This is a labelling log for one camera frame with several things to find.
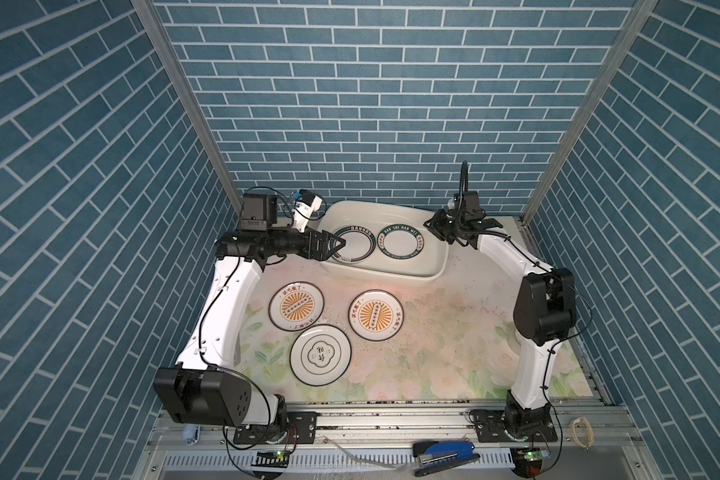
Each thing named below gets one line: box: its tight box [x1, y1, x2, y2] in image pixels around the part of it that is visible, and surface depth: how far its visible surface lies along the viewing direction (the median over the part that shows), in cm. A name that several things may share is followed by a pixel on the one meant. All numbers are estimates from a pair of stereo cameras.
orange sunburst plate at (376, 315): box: [347, 289, 405, 342], surface depth 95 cm
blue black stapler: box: [413, 439, 481, 477], surface depth 71 cm
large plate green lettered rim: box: [377, 223, 425, 260], surface depth 115 cm
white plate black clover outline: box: [289, 324, 352, 387], surface depth 87 cm
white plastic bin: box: [317, 200, 449, 284], surface depth 115 cm
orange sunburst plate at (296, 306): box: [268, 281, 325, 332], surface depth 98 cm
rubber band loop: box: [571, 416, 595, 450], surface depth 74 cm
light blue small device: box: [182, 424, 201, 446], surface depth 72 cm
